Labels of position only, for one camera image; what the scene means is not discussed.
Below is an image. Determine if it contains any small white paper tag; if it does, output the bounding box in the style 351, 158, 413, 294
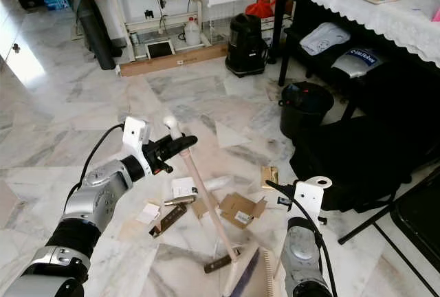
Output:
139, 202, 162, 226

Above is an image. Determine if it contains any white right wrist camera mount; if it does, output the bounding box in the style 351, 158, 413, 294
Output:
291, 176, 333, 221

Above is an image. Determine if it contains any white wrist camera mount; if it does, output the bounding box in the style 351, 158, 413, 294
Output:
291, 176, 333, 221
122, 116, 153, 175

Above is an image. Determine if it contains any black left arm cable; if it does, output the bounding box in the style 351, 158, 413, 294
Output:
65, 123, 127, 212

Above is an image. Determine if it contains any beige dustpan wooden handle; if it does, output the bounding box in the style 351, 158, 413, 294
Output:
223, 239, 291, 297

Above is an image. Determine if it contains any table with white lace cloth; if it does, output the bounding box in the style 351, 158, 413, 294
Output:
264, 0, 440, 88

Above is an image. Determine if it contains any grey folded bag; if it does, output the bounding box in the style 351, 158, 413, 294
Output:
298, 21, 352, 56

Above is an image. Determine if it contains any brown cardboard box scrap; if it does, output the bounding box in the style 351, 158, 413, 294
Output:
218, 192, 268, 230

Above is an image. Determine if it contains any silver bag blue label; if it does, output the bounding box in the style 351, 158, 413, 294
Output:
331, 46, 386, 80

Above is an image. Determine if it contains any black large cloth cover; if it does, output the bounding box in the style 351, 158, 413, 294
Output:
288, 56, 440, 212

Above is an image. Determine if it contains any red bag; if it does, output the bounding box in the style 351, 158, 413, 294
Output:
245, 0, 276, 20

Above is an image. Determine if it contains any black folding chair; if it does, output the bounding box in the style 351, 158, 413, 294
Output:
336, 166, 440, 274

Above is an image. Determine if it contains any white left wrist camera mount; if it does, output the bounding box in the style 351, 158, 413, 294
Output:
122, 116, 153, 175

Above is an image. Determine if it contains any white plastic jug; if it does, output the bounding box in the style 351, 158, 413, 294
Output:
181, 18, 202, 46

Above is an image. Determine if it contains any white paper card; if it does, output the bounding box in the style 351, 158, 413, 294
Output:
170, 176, 199, 200

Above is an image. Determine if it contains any silver brown flat stick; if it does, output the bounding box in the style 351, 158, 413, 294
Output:
163, 195, 197, 207

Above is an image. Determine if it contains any black canister vacuum cleaner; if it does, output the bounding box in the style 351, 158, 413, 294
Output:
224, 13, 270, 78

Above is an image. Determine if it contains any white framed tablet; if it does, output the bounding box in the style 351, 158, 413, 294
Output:
144, 38, 177, 60

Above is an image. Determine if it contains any black rolled mat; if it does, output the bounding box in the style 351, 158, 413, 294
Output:
75, 0, 118, 72

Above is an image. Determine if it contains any dark brown wrapper strip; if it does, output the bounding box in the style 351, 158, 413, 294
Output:
149, 204, 188, 239

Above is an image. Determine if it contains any black round bin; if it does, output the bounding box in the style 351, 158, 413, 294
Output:
278, 80, 336, 140

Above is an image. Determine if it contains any small gold box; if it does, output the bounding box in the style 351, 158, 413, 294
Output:
260, 165, 281, 190

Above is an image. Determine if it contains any flat cardboard piece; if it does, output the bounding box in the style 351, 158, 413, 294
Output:
190, 197, 211, 219

